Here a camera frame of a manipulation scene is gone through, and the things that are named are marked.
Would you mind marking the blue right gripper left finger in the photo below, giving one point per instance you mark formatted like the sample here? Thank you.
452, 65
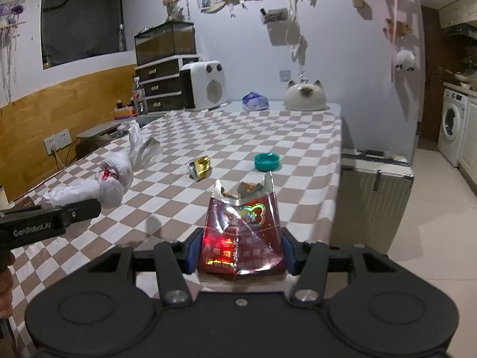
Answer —
193, 254

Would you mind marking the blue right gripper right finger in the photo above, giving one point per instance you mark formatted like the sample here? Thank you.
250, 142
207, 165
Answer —
289, 244

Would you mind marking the red cigarette pack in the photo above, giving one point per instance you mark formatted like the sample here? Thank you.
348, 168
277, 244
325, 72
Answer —
242, 233

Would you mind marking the gold foil wrapper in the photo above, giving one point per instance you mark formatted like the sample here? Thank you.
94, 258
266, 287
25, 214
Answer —
199, 168

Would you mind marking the teal bottle cap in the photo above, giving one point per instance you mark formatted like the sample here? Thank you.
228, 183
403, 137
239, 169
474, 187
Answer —
266, 162

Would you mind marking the white plastic bag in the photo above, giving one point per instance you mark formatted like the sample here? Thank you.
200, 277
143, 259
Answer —
114, 177

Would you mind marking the person's left hand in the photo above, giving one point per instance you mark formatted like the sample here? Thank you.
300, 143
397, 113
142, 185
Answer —
6, 287

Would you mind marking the checkered brown white tablecloth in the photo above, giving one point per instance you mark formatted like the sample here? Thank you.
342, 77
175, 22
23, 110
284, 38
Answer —
164, 202

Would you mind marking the white ribbed suitcase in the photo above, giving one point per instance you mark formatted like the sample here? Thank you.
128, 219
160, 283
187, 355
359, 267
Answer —
373, 193

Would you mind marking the blue tissue pack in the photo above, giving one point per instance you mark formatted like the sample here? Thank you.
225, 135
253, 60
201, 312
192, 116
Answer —
254, 102

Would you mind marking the white cat shaped ornament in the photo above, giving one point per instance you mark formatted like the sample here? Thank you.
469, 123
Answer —
305, 96

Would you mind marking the clear water bottle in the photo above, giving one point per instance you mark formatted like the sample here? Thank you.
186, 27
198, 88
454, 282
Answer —
139, 97

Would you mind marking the white space heater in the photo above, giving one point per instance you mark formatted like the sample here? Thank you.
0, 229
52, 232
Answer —
203, 85

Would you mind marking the black drawer cabinet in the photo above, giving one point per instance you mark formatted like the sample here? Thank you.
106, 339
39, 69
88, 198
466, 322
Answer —
162, 84

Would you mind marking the white kitchen cabinets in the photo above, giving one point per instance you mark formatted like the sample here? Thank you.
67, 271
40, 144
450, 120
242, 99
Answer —
468, 150

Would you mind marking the glass terrarium tank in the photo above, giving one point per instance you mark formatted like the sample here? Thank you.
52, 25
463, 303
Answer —
166, 40

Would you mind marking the white washing machine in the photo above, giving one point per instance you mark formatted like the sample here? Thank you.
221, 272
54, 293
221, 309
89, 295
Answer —
452, 125

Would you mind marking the dried flower bouquet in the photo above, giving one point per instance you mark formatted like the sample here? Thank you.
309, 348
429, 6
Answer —
174, 11

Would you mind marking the white wall power socket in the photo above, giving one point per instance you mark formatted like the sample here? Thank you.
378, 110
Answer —
57, 141

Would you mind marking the white plush sheep wall toy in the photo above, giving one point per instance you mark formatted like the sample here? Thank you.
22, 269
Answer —
405, 60

